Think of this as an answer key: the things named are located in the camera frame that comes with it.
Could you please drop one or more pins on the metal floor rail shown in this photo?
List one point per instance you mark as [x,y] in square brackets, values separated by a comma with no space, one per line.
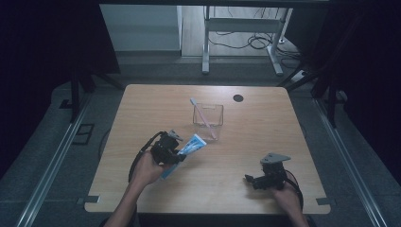
[350,167]
[50,170]

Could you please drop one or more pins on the person's left hand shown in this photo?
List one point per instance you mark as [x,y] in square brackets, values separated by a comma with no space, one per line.
[148,170]

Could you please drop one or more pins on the white metal desk frame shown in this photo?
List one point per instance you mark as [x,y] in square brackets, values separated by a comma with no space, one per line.
[206,41]

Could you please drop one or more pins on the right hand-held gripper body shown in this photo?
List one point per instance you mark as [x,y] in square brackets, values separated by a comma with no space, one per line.
[272,173]

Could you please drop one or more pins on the clear plastic container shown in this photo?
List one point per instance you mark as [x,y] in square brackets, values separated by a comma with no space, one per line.
[208,124]

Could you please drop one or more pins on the black round table grommet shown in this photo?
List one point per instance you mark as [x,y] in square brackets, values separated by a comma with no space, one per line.
[238,98]

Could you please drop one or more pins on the white and blue toothpaste tube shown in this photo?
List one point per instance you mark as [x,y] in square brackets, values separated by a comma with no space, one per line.
[192,145]

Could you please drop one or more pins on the person's right hand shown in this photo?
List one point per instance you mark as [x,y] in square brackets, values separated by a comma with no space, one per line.
[288,197]

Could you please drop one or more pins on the pink toothbrush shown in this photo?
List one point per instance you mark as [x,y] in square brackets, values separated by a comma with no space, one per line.
[203,118]

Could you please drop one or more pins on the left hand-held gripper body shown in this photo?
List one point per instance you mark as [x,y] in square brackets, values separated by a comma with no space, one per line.
[165,147]

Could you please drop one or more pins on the black floor frame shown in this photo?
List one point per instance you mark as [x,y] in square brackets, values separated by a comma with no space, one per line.
[83,134]

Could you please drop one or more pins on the grey tape piece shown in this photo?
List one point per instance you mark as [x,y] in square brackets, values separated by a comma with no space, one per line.
[90,199]
[323,201]

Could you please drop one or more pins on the black metal stand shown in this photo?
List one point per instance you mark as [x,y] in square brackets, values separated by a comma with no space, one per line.
[331,101]
[75,94]

